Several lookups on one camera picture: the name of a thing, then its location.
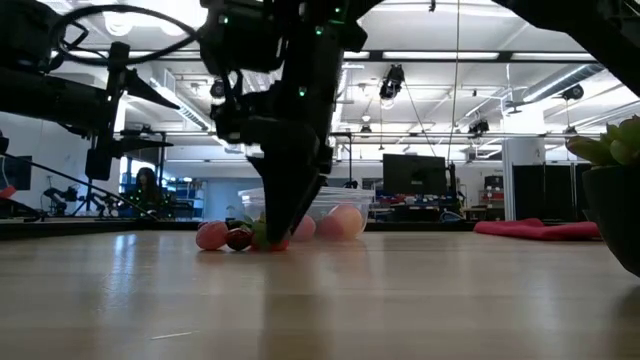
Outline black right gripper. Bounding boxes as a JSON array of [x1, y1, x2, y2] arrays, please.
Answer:
[[199, 0, 371, 245]]

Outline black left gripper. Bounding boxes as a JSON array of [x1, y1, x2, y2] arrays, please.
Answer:
[[84, 42, 180, 181]]

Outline clear plastic tupperware container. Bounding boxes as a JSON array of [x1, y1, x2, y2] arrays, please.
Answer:
[[238, 185, 377, 235]]

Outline orange-pink toy peach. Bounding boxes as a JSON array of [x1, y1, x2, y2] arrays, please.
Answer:
[[329, 203, 365, 240]]

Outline pink peach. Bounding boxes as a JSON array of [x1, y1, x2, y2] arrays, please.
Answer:
[[195, 221, 229, 252]]

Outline black hanging screen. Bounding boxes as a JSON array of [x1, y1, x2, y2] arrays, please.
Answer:
[[122, 130, 167, 166]]

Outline person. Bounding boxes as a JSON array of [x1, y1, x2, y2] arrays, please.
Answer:
[[130, 166, 166, 220]]

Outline black computer monitor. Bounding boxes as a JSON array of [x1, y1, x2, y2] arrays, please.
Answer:
[[382, 153, 450, 197]]

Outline cluttered background workbench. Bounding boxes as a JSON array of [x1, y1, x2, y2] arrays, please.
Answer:
[[377, 193, 504, 224]]

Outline red folded towel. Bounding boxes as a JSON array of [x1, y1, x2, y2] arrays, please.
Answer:
[[473, 217, 601, 242]]

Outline black partition panels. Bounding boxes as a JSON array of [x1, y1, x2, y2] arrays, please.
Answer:
[[511, 162, 595, 222]]

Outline potted succulent, black pot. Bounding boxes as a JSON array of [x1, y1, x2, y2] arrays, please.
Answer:
[[564, 115, 640, 279]]

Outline black aluminium rig frame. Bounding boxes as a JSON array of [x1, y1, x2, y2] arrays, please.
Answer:
[[0, 48, 640, 240]]

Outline black wall screen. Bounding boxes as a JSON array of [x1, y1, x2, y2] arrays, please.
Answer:
[[0, 154, 34, 192]]

